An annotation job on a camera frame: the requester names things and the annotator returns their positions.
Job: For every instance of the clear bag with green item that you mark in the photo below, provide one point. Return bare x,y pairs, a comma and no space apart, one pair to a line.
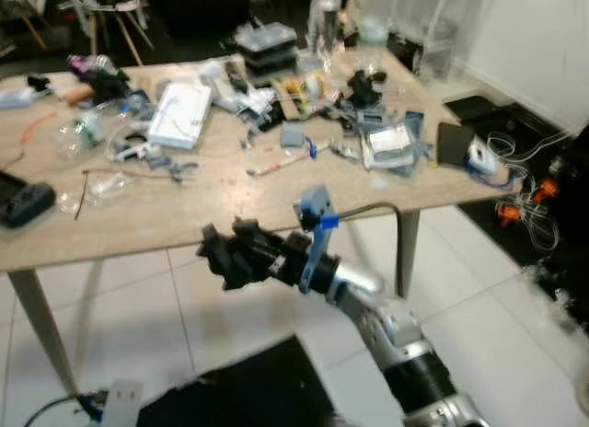
83,132

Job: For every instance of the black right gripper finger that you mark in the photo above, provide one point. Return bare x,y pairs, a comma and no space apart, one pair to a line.
248,234
221,259

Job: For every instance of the light wooden table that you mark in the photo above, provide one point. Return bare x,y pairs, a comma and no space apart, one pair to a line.
221,201

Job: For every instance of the bulky black object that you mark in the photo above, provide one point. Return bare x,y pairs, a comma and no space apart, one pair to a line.
109,85

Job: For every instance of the orange connector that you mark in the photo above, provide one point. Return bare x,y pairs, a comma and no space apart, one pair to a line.
547,190
508,213

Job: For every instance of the small grey box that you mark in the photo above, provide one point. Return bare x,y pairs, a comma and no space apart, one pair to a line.
293,134

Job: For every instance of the stacked black plastic containers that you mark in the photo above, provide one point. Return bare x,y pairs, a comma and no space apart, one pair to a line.
267,48

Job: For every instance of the brown oblong object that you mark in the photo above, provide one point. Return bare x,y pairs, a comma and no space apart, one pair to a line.
74,94

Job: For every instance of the crumpled clear plastic bag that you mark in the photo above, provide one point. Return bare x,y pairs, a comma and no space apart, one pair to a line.
101,188

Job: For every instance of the cardboard tray with colourful items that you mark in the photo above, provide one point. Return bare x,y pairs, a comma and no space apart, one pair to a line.
304,91

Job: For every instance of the red and white pen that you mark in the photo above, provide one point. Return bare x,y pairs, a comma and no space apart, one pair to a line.
285,162

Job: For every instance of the white and grey hand tool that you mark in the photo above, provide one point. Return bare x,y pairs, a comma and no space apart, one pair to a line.
143,153

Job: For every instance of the tall clear plastic bottle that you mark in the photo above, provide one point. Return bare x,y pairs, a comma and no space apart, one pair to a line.
324,22

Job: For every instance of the small black object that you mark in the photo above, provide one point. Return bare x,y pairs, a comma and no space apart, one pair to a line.
38,82

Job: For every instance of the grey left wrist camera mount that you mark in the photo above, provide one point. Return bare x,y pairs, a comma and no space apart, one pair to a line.
121,404

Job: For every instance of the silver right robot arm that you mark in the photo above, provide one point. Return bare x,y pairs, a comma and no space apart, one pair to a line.
391,321

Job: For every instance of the black floor tray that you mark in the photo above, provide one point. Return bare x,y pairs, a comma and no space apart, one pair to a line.
502,119

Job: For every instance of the flat white box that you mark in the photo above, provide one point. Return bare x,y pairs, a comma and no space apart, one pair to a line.
179,114

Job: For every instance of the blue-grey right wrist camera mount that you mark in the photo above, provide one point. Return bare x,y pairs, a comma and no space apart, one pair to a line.
318,226

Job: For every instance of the black mechanical gadget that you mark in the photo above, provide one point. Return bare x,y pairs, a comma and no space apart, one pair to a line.
366,88

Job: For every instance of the wooden-legged chair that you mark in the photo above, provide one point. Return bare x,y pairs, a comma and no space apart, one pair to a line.
115,8

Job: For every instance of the clear bottle with pink label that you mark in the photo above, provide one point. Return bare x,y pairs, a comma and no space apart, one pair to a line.
92,65

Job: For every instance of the white and blue packet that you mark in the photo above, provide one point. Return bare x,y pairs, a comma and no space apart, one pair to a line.
15,98

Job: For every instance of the small white device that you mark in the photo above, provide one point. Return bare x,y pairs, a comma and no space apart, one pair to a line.
480,156

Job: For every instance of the black floor mat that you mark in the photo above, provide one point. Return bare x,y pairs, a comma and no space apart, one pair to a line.
248,390

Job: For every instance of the white device with screen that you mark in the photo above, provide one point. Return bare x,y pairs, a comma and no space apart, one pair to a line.
391,146

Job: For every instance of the clear plastic chair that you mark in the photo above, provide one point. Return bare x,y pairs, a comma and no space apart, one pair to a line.
433,31

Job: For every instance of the black square pad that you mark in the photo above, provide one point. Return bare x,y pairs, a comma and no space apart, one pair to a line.
453,144

